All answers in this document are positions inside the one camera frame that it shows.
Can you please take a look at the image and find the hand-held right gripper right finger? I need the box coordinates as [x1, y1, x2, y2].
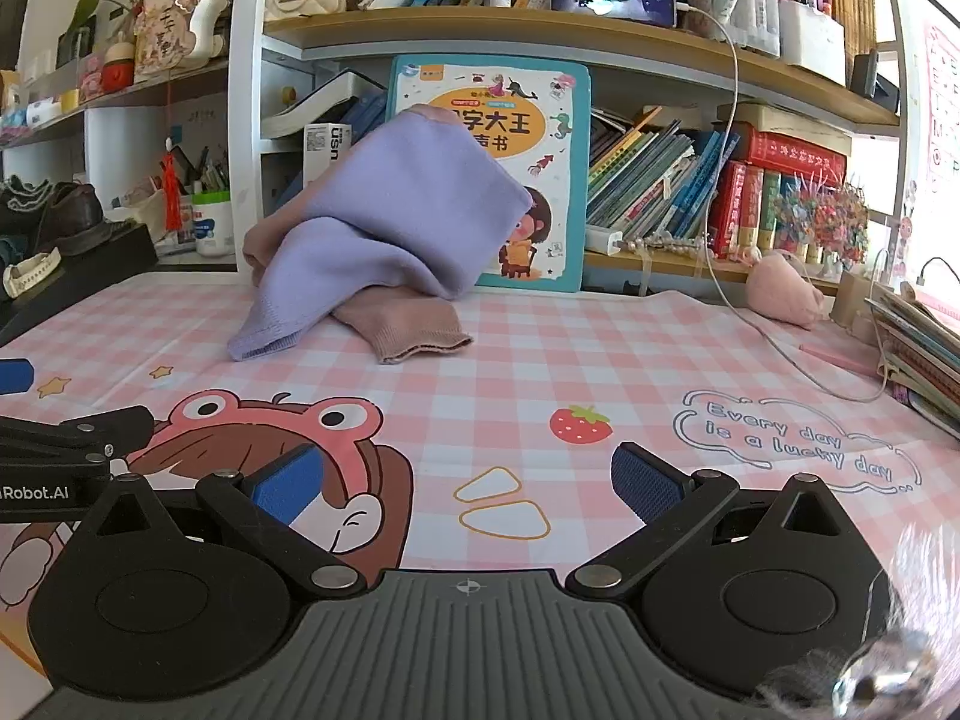
[564, 441, 863, 599]

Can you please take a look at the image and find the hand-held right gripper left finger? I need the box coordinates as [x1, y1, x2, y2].
[79, 444, 368, 599]

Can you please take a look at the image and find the white wristwatch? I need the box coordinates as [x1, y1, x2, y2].
[2, 249, 62, 299]

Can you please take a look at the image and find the pink checkered printed tablecloth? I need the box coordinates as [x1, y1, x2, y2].
[0, 270, 960, 720]

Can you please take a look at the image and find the black box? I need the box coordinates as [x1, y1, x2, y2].
[0, 225, 160, 346]

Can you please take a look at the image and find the brown leather shoe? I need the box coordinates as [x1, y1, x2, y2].
[0, 178, 106, 256]

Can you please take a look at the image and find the white canvas pouch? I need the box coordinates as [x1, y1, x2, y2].
[112, 187, 170, 245]

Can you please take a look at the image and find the pink pencil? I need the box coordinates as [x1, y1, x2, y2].
[799, 343, 878, 380]

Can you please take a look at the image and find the white can with green rim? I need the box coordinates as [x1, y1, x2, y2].
[191, 191, 235, 257]

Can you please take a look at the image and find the pink plush pouch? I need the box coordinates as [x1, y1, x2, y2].
[746, 251, 832, 329]

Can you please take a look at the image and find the red tassel charm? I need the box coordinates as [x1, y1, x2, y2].
[161, 67, 185, 233]

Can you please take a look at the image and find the small cardboard box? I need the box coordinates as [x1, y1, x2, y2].
[836, 270, 878, 327]

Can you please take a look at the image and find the bundle of pens and pencils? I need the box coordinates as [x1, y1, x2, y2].
[184, 146, 233, 196]

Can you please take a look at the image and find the row of red thick books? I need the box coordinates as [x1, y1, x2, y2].
[709, 127, 852, 260]

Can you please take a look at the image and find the clear plastic film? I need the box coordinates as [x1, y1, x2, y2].
[757, 517, 960, 720]

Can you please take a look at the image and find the stack of thin workbooks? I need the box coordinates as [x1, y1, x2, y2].
[862, 281, 960, 436]

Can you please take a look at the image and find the row of leaning thin books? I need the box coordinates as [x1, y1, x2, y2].
[586, 109, 740, 248]

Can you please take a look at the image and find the pink flower ornament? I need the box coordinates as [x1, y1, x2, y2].
[75, 52, 106, 98]

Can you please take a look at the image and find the colourful bead flower bunch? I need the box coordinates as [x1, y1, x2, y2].
[772, 172, 871, 271]

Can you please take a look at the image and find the red round doll ornament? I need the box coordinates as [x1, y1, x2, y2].
[101, 41, 136, 91]

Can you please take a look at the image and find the white and wooden bookshelf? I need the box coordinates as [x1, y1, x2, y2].
[0, 0, 908, 293]

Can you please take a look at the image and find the teal bordered children's sound book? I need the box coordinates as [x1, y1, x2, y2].
[386, 55, 591, 293]

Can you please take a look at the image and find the row of blue books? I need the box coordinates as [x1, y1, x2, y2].
[337, 86, 391, 151]

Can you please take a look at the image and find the black desk device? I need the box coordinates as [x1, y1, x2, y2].
[851, 51, 901, 117]

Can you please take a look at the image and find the white storage box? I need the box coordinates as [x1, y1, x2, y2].
[778, 0, 847, 87]

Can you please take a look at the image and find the row of yellow books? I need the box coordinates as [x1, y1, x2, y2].
[821, 0, 878, 83]

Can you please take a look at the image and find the pearl bead string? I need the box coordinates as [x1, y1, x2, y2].
[615, 234, 713, 256]

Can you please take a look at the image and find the white charging cable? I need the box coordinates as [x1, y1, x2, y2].
[675, 4, 893, 402]

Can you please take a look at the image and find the pink printed wall poster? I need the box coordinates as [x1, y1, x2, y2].
[919, 15, 960, 241]

